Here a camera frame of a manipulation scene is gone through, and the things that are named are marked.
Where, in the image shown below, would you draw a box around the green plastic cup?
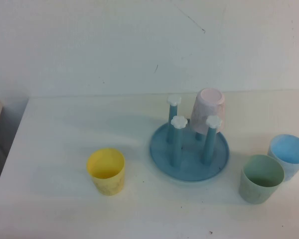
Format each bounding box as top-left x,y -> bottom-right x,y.
240,154 -> 285,205

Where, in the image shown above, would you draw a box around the blue plastic cup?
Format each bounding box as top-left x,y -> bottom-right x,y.
267,133 -> 299,182

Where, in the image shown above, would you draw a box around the pink plastic cup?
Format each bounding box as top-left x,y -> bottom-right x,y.
190,88 -> 226,134

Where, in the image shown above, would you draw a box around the yellow plastic cup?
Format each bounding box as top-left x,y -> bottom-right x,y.
86,148 -> 126,197

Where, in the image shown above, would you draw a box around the blue cup stand white caps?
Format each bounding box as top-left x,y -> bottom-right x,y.
149,94 -> 230,182

